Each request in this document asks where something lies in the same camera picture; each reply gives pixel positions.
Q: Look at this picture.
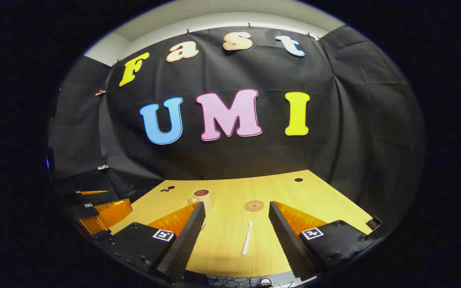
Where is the wooden desktop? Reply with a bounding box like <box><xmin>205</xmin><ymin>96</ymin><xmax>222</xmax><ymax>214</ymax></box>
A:
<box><xmin>108</xmin><ymin>170</ymin><xmax>373</xmax><ymax>278</ymax></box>

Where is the beige cup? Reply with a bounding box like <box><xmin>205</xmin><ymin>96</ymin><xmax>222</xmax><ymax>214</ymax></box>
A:
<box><xmin>187</xmin><ymin>189</ymin><xmax>214</xmax><ymax>212</ymax></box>

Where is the black backdrop cloth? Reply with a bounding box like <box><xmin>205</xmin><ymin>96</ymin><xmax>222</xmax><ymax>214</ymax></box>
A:
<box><xmin>48</xmin><ymin>26</ymin><xmax>425</xmax><ymax>236</ymax></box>

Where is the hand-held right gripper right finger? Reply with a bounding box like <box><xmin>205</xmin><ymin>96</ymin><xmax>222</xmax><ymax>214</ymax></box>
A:
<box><xmin>269</xmin><ymin>201</ymin><xmax>375</xmax><ymax>282</ymax></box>

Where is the tangle of black cables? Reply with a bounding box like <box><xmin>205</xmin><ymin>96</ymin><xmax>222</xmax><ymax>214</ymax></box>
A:
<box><xmin>206</xmin><ymin>276</ymin><xmax>295</xmax><ymax>288</ymax></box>

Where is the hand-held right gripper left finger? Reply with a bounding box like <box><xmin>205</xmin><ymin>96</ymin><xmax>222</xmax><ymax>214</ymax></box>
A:
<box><xmin>110</xmin><ymin>201</ymin><xmax>206</xmax><ymax>282</ymax></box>

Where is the white toothbrush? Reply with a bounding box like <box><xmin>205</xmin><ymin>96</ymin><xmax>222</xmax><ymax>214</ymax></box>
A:
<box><xmin>242</xmin><ymin>221</ymin><xmax>253</xmax><ymax>256</ymax></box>

